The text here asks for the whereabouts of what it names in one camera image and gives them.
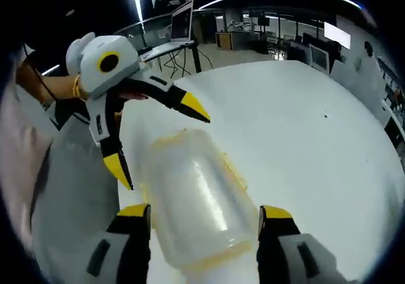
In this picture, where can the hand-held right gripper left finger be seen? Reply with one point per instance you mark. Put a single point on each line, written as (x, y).
(126, 252)

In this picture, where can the wooden cabinet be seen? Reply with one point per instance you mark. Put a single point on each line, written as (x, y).
(224, 40)

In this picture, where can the person's pale clothing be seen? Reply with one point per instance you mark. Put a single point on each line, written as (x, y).
(22, 157)

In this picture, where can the bright wall screen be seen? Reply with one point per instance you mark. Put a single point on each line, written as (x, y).
(337, 34)

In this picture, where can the person's left hand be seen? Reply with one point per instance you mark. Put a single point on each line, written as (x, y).
(134, 95)

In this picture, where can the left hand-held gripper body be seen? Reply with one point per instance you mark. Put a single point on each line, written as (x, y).
(104, 69)

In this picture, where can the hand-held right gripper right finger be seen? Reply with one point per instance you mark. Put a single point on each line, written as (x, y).
(278, 252)

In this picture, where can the open silver laptop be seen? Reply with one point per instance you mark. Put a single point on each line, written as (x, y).
(182, 23)

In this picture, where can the clear plastic container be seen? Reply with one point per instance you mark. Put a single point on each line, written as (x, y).
(196, 201)

